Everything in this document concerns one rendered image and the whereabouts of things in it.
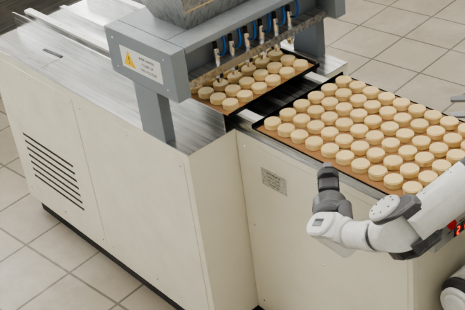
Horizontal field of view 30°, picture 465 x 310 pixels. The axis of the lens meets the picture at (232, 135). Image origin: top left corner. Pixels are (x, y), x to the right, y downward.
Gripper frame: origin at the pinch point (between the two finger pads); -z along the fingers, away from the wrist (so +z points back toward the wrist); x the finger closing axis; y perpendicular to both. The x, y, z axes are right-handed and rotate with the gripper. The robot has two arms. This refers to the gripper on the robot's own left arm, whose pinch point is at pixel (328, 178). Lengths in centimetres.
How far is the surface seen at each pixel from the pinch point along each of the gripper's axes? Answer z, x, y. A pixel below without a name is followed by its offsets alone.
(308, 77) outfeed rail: -58, -1, 4
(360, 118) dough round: -27.4, 0.8, -10.5
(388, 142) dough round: -13.5, 1.3, -17.1
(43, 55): -99, -7, 104
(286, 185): -23.9, -19.0, 12.8
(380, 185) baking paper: 3.3, -0.8, -13.5
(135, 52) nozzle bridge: -38, 23, 54
